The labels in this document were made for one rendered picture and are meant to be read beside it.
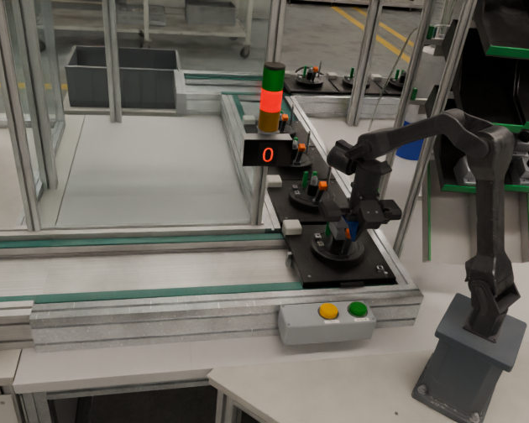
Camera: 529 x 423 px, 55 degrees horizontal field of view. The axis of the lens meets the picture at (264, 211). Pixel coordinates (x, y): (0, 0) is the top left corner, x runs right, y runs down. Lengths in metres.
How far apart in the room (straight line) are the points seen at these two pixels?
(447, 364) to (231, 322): 0.47
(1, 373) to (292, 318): 0.62
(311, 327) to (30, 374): 0.59
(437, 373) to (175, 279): 0.64
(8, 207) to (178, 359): 0.80
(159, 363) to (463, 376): 0.63
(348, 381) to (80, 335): 0.59
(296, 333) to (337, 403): 0.16
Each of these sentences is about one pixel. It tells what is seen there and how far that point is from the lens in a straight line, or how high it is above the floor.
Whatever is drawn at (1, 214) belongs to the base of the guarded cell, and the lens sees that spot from 1.70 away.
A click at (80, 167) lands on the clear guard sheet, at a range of 1.32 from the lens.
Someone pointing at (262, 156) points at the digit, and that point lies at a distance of 1.25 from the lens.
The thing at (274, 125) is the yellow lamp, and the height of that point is 1.28.
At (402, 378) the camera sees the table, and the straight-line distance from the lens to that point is 1.23.
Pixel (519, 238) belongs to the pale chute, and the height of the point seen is 1.04.
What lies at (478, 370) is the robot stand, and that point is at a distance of 1.11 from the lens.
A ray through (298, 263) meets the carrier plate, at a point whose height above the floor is 0.97.
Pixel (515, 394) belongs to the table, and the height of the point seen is 0.86.
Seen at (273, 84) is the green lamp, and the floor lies 1.38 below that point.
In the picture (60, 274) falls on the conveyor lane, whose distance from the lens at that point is 1.34.
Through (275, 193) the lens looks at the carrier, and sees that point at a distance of 1.55.
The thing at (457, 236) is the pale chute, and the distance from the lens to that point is 1.41.
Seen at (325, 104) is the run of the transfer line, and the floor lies 0.92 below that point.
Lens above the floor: 1.75
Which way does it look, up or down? 32 degrees down
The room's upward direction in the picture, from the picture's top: 7 degrees clockwise
